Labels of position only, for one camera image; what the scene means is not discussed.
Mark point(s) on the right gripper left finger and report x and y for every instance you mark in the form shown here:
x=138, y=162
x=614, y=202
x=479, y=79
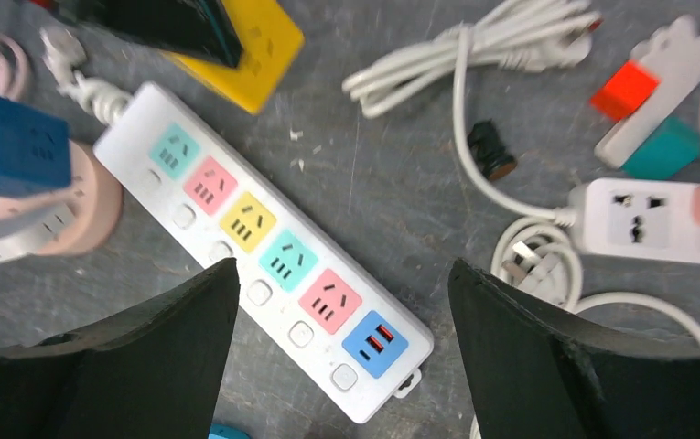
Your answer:
x=153, y=370

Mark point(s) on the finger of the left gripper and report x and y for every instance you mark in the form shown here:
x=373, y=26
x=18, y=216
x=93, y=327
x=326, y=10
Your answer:
x=200, y=29

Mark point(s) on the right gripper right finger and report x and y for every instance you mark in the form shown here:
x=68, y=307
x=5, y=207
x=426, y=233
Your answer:
x=537, y=371

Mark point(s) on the yellow cube socket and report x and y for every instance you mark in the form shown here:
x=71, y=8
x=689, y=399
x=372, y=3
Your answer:
x=271, y=41

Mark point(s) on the light blue plug adapter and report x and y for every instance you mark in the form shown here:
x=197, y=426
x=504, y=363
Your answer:
x=219, y=431

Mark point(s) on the white plug adapter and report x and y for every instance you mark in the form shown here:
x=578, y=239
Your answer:
x=28, y=233

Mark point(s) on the dark blue cube socket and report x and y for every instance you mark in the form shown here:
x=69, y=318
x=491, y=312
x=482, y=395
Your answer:
x=34, y=151

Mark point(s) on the pink round socket base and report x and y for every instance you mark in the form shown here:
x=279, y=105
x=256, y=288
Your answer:
x=94, y=197

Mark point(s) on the teal plug adapter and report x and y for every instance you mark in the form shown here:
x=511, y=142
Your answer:
x=672, y=146

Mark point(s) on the red plug adapter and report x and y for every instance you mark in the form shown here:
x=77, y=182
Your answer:
x=625, y=91

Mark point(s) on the narrow white socket strip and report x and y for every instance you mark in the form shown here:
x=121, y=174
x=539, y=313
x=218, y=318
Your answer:
x=672, y=53

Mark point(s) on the long white power strip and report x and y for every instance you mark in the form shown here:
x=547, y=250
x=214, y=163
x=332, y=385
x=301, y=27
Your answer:
x=351, y=336

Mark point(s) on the small white power strip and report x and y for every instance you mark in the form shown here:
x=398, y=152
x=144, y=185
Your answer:
x=633, y=218

